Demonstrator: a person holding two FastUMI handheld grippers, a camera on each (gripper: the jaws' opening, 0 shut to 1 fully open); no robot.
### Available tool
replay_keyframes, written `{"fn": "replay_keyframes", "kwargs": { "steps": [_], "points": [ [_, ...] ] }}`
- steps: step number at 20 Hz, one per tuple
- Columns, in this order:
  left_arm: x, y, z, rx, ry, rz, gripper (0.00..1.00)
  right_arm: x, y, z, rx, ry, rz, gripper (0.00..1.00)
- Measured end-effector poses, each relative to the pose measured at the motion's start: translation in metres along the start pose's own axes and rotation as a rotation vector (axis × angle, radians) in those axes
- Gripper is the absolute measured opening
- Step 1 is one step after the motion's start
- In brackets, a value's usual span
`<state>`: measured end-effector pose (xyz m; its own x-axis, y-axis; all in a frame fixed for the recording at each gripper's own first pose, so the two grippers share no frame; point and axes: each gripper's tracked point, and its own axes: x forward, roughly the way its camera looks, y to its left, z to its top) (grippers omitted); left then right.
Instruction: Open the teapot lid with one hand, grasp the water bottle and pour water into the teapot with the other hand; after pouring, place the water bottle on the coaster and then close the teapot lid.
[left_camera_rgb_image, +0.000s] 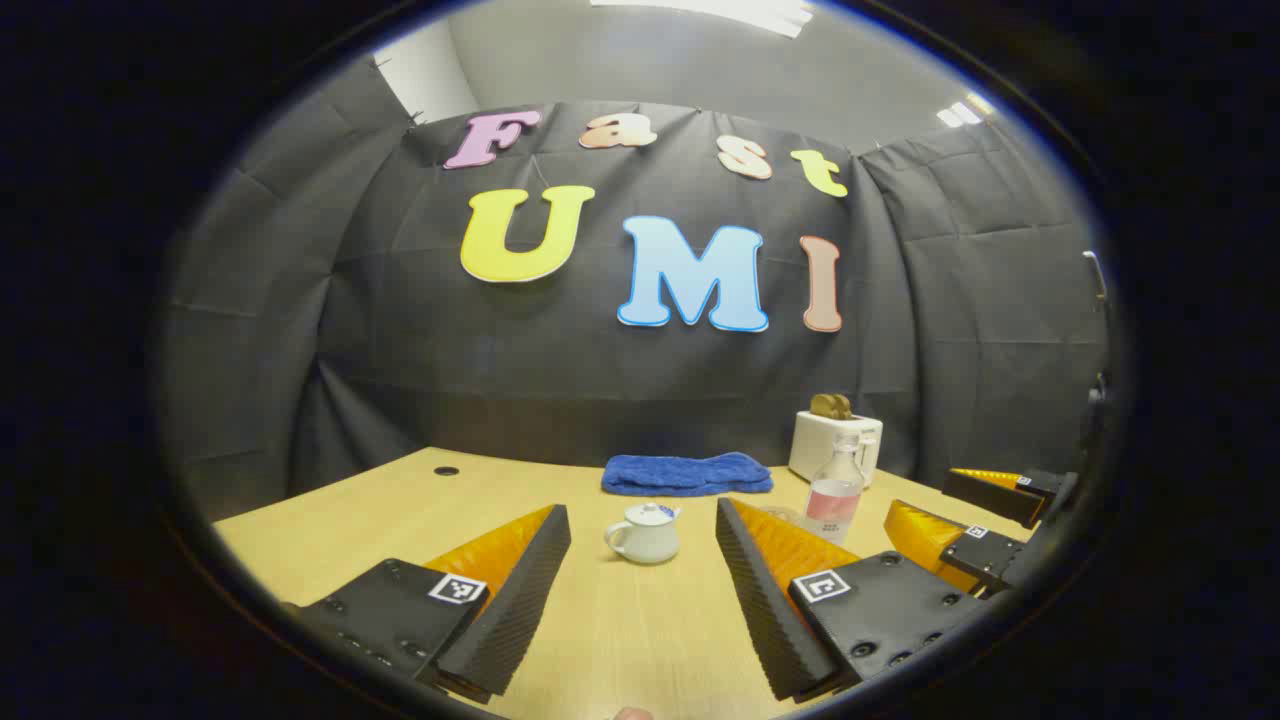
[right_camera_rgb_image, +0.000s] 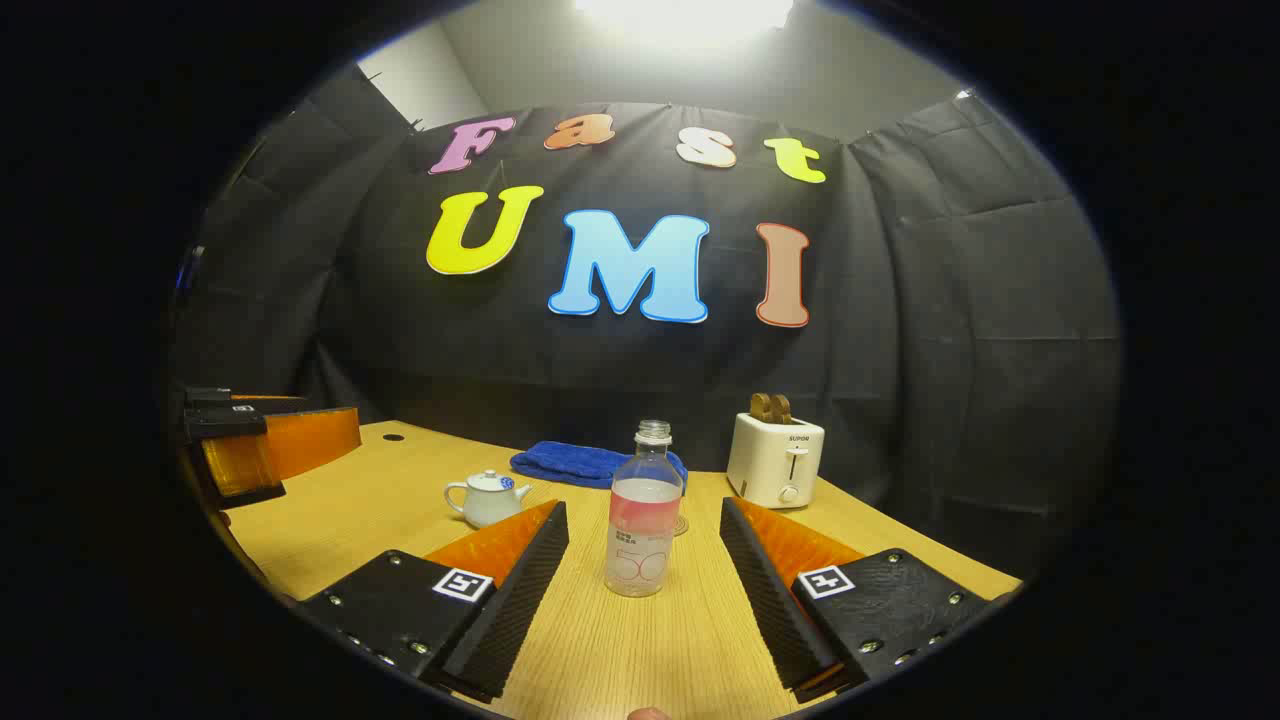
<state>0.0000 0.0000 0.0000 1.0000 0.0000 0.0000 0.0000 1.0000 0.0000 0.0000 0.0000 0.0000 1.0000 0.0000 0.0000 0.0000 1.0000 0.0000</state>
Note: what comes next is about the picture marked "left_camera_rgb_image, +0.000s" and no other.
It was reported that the clear water bottle pink label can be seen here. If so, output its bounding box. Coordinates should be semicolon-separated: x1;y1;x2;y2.
806;432;867;546

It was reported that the white teacup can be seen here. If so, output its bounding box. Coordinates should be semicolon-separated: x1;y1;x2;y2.
604;503;682;566

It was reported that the long ceiling light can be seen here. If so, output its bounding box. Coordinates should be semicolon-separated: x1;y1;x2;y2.
590;0;816;39

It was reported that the white toaster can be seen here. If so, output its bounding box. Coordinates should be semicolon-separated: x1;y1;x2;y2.
788;409;884;488

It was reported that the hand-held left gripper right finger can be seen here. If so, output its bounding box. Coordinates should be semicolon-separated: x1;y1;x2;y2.
715;497;991;704

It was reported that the black backdrop cloth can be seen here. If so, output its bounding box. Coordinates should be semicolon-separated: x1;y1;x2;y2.
160;55;1111;521

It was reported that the blue towel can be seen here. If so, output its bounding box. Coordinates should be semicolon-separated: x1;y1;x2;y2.
601;452;774;498

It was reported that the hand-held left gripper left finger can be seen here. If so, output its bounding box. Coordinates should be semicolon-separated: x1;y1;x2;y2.
283;503;572;704

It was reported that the small ceiling light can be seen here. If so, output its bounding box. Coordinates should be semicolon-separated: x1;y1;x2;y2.
937;92;996;128

